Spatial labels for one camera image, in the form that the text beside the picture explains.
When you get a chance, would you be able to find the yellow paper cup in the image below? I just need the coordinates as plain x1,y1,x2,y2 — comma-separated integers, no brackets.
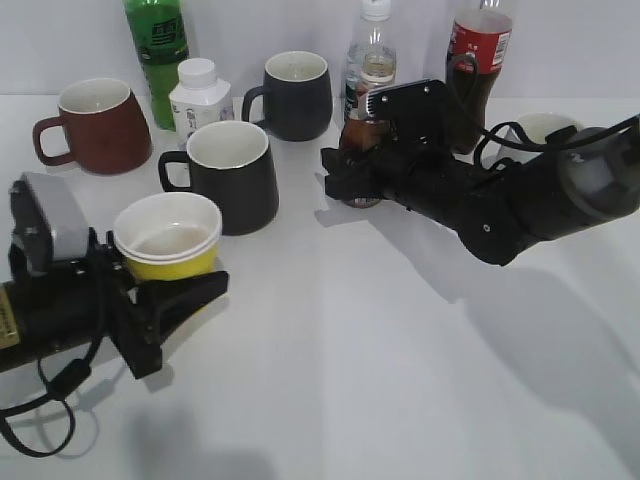
112,192,223,281

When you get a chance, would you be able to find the clear water bottle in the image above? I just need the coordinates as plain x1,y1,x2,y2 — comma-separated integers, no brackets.
342,1,397,121

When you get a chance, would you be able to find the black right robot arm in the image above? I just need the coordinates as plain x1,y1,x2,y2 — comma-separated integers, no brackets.
321,116,639,266

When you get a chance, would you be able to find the cola bottle red label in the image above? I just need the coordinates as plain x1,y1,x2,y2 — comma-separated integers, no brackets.
446,1,517,155

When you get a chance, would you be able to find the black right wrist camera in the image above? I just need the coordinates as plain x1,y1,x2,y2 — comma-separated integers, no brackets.
357,79,453,146

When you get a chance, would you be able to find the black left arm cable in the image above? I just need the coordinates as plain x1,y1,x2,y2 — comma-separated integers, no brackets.
0,279,109,459

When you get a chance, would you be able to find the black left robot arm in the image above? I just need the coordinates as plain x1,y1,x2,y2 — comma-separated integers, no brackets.
1,238,229,379

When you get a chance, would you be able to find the small white milk bottle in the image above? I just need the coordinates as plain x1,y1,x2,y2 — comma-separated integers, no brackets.
169,58,235,149

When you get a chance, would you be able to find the white ceramic mug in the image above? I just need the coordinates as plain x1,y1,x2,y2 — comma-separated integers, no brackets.
496,112,585,164

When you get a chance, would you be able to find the brown tea drink bottle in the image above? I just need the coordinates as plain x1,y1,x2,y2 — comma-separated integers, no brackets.
338,52,398,209

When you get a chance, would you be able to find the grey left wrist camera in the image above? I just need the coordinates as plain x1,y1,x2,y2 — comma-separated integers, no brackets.
9,172,90,273

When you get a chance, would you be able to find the black ceramic mug front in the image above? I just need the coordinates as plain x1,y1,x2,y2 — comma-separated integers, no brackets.
158,120,279,236

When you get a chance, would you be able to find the dark red ceramic mug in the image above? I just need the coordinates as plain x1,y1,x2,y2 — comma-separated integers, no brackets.
32,78,152,175

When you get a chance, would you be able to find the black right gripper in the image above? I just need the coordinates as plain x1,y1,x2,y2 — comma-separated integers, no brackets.
320,144,491,231

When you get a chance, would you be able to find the dark grey ceramic mug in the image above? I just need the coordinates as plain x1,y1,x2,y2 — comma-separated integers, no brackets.
241,51,333,142

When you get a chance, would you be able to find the green soda bottle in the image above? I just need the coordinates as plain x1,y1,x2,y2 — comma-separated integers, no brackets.
123,1,189,131

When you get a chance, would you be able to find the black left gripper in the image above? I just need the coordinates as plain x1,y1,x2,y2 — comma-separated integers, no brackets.
74,229,230,379

